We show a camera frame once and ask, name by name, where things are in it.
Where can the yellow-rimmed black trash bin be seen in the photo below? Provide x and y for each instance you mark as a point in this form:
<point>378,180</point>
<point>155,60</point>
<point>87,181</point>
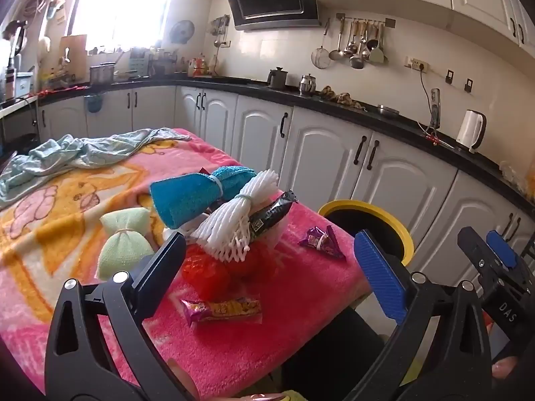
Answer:
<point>334,206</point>

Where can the white lower cabinets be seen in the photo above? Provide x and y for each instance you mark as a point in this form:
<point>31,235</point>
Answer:
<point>326,150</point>

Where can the dark metal pot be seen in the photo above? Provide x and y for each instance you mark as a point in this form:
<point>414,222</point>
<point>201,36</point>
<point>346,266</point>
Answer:
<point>276,78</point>

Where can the steel stockpot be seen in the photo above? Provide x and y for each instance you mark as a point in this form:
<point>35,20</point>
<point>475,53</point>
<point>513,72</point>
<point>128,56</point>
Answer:
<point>102,74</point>

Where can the clear plastic bag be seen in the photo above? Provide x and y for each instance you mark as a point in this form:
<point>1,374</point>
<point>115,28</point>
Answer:
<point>516,177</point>

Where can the blue towel bundle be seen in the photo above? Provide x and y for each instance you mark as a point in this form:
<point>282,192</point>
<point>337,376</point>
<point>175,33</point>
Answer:
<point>179,200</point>

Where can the blue hanging bin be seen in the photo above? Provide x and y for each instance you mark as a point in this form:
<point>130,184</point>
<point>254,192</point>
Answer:
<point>93,104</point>

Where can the wooden cutting board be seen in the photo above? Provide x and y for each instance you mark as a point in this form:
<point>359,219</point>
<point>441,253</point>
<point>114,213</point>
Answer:
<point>75,56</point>

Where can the hanging ladles by hood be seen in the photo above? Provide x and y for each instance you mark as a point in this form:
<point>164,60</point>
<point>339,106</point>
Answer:
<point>219,29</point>

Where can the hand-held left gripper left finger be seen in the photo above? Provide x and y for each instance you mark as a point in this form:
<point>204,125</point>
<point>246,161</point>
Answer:
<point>169,255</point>

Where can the white foam net bundle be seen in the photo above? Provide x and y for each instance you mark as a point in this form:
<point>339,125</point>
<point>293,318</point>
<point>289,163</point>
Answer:
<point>234,217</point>

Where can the white wall socket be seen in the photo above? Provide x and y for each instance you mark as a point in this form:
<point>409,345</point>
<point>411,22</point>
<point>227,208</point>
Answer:
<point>416,64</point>

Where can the bright window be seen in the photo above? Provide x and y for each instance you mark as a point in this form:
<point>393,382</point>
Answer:
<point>121,8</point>

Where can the orange purple snack wrapper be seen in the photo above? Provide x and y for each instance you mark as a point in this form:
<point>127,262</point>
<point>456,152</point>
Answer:
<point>225,309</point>

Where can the red plastic bag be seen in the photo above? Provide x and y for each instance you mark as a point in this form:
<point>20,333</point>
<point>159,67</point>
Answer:
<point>205,275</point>

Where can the brown lumpy heap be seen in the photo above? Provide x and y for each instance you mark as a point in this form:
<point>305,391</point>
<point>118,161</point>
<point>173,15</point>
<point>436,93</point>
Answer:
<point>342,98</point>

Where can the teal dish rack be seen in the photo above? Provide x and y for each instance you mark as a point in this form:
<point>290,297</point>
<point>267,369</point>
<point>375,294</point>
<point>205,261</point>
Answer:
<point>138,64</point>

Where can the steel bowl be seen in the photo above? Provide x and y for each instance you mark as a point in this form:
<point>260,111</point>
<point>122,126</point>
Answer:
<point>388,110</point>

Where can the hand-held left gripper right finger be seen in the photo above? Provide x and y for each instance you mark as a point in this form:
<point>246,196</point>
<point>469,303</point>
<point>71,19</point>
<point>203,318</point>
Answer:
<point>378,267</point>

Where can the black kitchen countertop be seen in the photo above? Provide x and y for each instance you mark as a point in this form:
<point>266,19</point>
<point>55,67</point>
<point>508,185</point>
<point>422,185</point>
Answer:
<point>250,85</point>

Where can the round wall fan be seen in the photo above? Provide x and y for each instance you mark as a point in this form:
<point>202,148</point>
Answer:
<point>182,32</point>

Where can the light blue cloth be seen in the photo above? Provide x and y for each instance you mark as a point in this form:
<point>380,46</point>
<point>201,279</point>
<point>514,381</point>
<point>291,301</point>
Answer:
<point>83,150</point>

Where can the phone on stand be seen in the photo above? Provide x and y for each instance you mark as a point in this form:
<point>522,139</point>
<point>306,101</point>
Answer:
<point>435,106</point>

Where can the small purple wrapper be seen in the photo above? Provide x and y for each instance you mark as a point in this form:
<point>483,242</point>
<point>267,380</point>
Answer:
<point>319,240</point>

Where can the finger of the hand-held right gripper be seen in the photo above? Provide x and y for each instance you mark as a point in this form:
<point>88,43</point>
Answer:
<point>501,250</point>
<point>472,246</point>

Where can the white electric kettle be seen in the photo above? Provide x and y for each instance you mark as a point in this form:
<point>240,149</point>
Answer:
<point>468,129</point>

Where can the black snack wrapper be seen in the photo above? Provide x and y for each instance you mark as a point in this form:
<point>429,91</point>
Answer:
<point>267,215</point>

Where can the pink printed blanket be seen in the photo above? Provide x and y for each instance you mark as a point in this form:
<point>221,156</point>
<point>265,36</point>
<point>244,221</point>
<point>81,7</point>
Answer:
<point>259,342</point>

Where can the row of hanging kitchen utensils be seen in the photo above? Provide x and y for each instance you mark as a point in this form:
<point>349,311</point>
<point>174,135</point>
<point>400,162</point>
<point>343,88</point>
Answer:
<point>357,50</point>

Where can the black wall hook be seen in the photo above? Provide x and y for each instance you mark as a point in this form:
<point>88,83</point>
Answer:
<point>449,76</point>
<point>468,85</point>

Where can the pale green cloth bundle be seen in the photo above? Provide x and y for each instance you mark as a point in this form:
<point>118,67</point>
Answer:
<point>121,250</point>

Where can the wall utensil rail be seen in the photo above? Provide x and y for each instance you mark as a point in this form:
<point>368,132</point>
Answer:
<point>391,22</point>

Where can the steel teapot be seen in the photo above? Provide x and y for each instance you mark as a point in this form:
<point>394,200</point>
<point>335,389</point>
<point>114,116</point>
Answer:
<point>307,85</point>

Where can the orange red bottle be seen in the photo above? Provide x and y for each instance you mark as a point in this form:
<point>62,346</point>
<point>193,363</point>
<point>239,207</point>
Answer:
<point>199,67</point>

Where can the person's right hand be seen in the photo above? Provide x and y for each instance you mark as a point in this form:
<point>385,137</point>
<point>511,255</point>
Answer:
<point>510,368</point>

